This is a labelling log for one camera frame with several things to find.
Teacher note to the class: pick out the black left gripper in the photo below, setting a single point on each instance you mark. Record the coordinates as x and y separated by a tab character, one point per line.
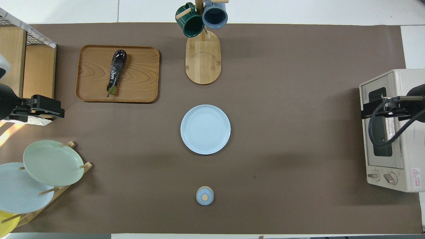
41	101

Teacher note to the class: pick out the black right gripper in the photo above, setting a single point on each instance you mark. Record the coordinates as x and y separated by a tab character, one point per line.
385	107

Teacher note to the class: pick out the glass oven door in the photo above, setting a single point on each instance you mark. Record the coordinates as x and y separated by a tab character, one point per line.
367	149

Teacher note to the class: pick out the dark purple eggplant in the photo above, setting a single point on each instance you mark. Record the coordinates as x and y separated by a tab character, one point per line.
116	71

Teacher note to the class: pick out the light blue round plate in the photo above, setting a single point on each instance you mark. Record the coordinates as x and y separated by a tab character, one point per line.
206	129

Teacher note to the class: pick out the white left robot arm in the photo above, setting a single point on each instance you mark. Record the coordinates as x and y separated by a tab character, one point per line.
8	99

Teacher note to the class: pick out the beige toaster oven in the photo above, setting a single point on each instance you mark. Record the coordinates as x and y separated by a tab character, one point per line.
411	132

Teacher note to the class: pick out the beige oven knob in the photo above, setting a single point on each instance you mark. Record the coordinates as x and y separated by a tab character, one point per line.
374	176
390	178

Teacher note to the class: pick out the wooden step shelf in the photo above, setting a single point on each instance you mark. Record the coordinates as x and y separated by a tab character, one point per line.
38	69

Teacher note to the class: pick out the pale green plate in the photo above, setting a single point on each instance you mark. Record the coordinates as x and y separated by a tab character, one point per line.
53	162

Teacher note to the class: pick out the wooden plate rack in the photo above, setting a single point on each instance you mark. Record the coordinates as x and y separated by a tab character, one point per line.
61	191

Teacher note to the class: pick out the large light blue plate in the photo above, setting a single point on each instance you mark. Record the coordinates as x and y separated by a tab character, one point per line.
20	192

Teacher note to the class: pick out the brown table mat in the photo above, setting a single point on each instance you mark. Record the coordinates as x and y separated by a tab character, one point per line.
282	116

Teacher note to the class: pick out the rectangular wooden tray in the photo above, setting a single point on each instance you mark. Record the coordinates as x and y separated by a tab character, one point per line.
139	73

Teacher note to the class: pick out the yellow plate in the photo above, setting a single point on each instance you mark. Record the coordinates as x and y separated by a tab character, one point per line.
6	225

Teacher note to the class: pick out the wooden mug tree stand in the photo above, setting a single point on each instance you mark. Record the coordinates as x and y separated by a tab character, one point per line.
203	63

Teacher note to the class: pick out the dark green mug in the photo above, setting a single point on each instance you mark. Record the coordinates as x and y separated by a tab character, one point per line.
191	25

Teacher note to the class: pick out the small blue lidded jar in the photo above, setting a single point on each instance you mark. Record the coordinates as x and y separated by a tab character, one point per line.
205	196

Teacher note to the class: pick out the blue mug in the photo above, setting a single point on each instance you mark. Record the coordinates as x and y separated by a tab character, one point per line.
215	15

